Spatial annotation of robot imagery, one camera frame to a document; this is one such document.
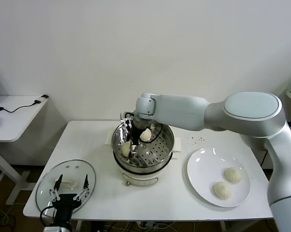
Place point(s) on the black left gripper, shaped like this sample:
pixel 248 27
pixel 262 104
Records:
pixel 65 201

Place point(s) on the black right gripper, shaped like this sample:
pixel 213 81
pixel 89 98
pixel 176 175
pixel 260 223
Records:
pixel 135 135

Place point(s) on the white steamed baozi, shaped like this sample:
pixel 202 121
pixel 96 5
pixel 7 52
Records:
pixel 124 150
pixel 222 191
pixel 232 175
pixel 147 135

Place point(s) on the round glass lid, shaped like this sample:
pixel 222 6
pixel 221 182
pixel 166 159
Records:
pixel 87 169

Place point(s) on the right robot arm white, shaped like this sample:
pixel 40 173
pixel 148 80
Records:
pixel 184 111

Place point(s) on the perforated steel steamer basket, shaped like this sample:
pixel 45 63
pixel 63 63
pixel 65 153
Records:
pixel 168 141

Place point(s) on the white table leg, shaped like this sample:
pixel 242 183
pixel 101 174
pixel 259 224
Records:
pixel 78 226
pixel 223 226

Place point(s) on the white round plate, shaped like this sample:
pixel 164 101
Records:
pixel 208 169

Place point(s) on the white side table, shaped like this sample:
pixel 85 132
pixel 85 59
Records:
pixel 15 120

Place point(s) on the white power strip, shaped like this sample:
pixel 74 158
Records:
pixel 148 225

